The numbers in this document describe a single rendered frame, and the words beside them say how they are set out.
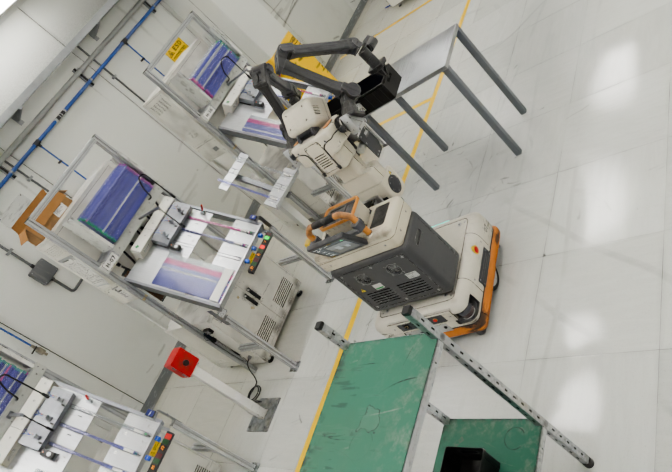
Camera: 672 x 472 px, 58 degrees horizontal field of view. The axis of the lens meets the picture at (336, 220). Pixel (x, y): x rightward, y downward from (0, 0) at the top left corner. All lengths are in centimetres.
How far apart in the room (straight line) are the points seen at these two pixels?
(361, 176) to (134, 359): 332
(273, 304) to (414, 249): 191
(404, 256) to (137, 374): 348
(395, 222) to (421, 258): 22
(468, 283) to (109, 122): 413
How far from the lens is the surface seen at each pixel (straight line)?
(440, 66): 368
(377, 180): 313
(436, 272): 299
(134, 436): 378
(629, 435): 263
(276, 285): 462
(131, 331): 583
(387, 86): 320
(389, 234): 281
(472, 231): 332
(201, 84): 496
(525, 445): 237
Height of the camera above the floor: 218
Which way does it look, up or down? 25 degrees down
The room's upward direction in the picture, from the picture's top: 49 degrees counter-clockwise
